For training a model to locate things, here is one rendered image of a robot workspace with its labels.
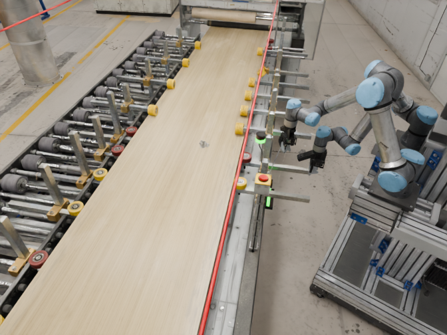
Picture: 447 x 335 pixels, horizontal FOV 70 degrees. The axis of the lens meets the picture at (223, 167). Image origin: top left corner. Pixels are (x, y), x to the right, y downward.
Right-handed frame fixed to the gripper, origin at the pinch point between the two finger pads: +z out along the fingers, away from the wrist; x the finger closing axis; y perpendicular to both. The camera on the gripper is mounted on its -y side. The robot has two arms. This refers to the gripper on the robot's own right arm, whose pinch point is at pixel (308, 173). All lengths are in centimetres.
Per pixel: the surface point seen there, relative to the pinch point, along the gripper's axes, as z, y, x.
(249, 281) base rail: 13, -28, -76
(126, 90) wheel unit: -25, -137, 37
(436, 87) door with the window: 71, 204, 321
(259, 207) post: -22, -28, -57
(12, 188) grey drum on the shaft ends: 1, -175, -50
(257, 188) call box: -36, -31, -59
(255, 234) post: -2, -29, -58
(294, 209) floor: 83, 4, 45
